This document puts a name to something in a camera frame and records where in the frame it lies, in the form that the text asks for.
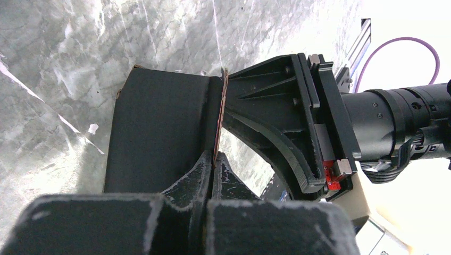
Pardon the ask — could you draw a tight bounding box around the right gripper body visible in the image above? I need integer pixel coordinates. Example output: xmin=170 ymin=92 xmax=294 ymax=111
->
xmin=297 ymin=53 xmax=362 ymax=202

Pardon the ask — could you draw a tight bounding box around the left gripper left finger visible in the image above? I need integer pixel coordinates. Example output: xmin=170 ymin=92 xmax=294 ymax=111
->
xmin=1 ymin=151 xmax=212 ymax=254

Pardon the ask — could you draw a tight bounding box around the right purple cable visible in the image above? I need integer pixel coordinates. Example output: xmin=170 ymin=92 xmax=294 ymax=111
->
xmin=354 ymin=37 xmax=441 ymax=94

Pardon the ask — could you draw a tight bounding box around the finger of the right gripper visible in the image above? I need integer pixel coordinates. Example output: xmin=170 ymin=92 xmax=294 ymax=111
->
xmin=223 ymin=53 xmax=326 ymax=194

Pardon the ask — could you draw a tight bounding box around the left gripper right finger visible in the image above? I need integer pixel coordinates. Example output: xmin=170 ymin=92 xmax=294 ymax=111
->
xmin=207 ymin=151 xmax=360 ymax=255

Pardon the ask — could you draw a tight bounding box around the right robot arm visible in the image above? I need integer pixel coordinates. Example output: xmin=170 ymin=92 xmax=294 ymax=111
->
xmin=223 ymin=53 xmax=450 ymax=201

